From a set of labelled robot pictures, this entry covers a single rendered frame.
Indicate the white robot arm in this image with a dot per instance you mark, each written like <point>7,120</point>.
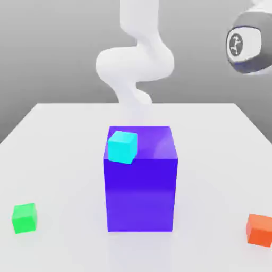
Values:
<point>136,61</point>

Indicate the small cyan cube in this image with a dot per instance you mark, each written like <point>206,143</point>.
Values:
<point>121,148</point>

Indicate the small green cube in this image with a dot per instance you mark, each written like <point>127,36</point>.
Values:
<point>24,218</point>

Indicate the small orange cube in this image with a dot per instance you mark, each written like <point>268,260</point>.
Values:
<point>259,231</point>

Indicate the large purple box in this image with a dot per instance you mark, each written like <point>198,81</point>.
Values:
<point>140,191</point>

